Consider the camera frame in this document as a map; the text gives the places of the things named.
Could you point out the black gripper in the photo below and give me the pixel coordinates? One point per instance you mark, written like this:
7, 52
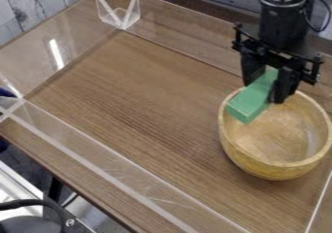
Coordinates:
278, 42

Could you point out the green rectangular block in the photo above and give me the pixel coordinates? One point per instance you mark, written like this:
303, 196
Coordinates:
251, 100

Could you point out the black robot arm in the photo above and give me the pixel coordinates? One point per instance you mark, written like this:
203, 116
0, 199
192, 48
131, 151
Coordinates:
278, 43

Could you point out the brown wooden bowl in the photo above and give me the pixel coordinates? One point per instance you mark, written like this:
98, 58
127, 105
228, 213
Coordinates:
284, 143

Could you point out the clear acrylic tray walls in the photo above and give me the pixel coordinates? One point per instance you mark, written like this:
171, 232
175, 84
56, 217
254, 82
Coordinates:
120, 80

